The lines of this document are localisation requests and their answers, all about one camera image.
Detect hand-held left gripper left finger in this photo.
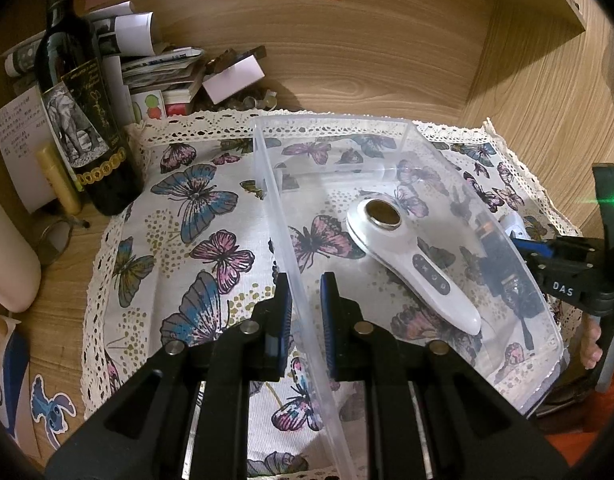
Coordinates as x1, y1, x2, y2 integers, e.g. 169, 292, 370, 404
46, 272, 294, 480

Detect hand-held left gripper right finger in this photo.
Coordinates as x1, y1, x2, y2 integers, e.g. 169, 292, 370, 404
319, 271, 570, 480

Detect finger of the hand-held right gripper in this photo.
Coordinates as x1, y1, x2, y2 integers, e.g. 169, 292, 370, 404
507, 236, 554, 262
501, 279, 544, 322

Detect black battery gold top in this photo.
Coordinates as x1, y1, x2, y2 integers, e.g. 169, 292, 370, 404
478, 219, 515, 286

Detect clear plastic box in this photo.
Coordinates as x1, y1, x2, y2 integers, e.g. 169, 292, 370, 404
251, 114, 570, 480

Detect person's right hand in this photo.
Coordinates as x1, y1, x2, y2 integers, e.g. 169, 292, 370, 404
581, 319, 606, 372

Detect white handheld massager device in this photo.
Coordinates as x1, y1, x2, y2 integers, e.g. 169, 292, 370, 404
346, 197, 484, 337

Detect butterfly print lace cloth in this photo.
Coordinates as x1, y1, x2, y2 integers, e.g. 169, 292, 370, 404
81, 110, 588, 480

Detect pile of coins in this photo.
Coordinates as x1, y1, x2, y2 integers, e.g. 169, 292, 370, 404
194, 87, 280, 113

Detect pale pink card box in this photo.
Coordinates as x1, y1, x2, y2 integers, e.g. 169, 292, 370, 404
202, 55, 266, 105

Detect fruit print card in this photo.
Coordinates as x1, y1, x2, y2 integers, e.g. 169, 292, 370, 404
131, 89, 168, 123

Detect dark brown ornament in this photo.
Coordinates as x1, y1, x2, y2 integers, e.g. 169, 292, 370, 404
204, 46, 268, 73

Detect blue cartoon sticker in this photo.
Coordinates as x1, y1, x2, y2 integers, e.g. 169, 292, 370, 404
29, 374, 78, 451

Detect yellow tube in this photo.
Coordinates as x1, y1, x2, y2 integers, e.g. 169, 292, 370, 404
35, 141, 84, 216

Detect stack of booklets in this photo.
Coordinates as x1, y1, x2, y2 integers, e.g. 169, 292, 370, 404
122, 46, 208, 118

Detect dark wine bottle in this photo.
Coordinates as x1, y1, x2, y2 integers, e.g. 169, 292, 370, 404
35, 0, 145, 217

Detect cream cylindrical bottle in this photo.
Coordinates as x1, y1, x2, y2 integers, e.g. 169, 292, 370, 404
0, 180, 42, 313

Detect blue white card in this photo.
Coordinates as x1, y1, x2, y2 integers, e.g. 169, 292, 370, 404
0, 317, 32, 456

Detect rolled printed paper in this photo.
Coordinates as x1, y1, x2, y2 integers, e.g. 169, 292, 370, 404
4, 0, 158, 78

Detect white handwritten note sheet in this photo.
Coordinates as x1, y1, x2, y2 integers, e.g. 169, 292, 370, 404
0, 85, 58, 213

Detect thin wire eyeglasses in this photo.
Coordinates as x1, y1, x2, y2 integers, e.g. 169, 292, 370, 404
37, 212, 92, 268

